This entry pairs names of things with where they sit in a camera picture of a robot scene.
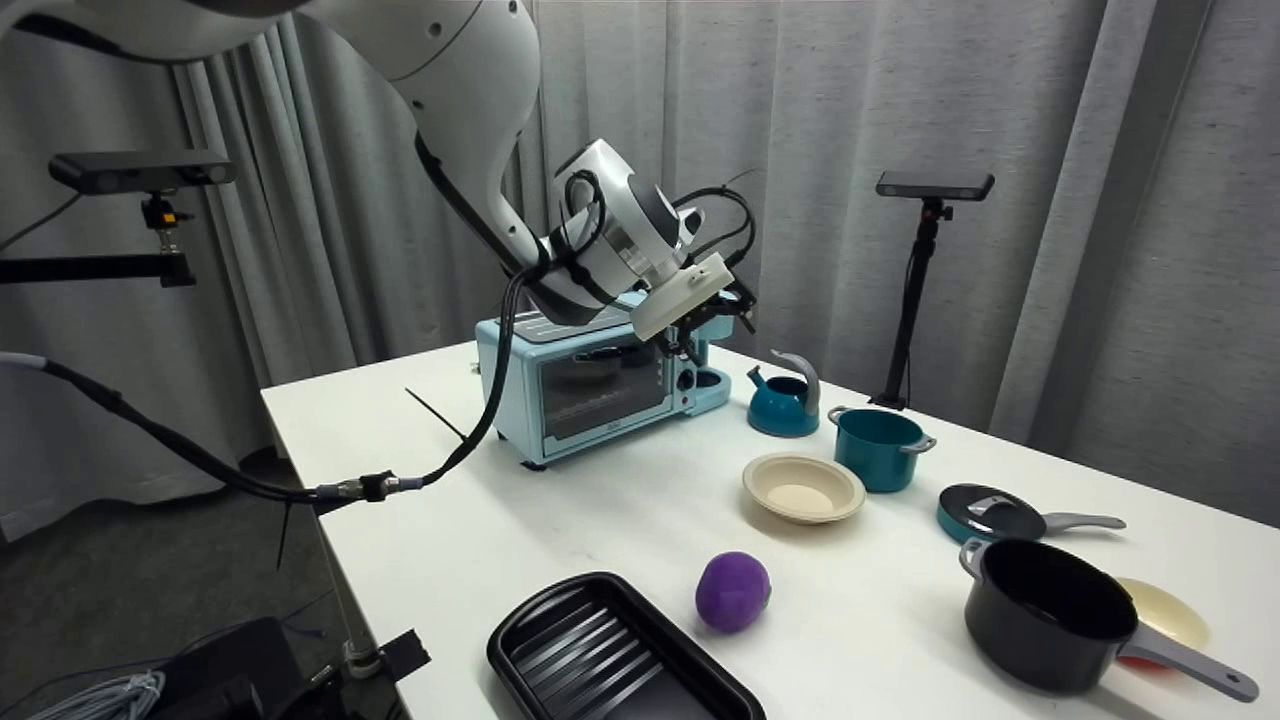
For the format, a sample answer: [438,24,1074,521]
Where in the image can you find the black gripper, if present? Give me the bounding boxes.
[658,282,761,372]

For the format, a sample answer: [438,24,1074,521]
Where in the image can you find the light blue toaster oven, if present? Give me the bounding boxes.
[472,297,737,472]

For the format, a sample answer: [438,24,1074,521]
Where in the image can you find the teal mug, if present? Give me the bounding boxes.
[740,347,824,442]

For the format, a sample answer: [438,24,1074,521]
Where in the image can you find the beige bowl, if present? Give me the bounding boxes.
[740,451,866,527]

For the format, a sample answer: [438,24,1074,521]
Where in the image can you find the teal toy pot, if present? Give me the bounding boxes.
[824,405,941,497]

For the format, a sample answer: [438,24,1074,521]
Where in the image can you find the purple ball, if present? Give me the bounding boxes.
[692,549,776,635]

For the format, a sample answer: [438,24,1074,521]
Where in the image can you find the black grill tray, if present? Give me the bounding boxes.
[483,568,770,720]

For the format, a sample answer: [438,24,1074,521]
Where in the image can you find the black tape strip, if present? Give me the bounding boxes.
[374,630,435,685]

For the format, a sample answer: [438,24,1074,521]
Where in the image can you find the teal frying pan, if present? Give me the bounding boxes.
[930,480,1132,549]

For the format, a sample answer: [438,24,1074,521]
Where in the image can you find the grey curtain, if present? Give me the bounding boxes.
[0,0,1280,545]

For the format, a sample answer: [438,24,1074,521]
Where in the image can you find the beige plate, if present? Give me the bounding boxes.
[1116,573,1217,674]

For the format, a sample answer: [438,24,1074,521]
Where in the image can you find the black bag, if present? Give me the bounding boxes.
[136,613,350,720]

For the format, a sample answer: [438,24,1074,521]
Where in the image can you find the crumpled clear plastic bag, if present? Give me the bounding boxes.
[3,663,173,720]

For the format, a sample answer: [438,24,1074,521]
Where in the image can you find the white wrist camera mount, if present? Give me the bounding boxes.
[625,250,740,343]

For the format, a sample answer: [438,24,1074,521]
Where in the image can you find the black camera tripod stand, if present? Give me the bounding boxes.
[866,198,959,412]

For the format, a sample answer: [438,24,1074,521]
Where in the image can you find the black stereo camera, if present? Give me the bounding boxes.
[45,150,234,199]
[873,170,999,205]

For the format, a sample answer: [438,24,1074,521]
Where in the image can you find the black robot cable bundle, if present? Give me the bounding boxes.
[0,132,761,521]

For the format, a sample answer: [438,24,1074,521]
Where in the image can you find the black saucepan grey handle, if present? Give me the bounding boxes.
[956,538,1264,708]

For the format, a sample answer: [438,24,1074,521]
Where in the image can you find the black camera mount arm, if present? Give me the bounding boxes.
[0,193,200,294]

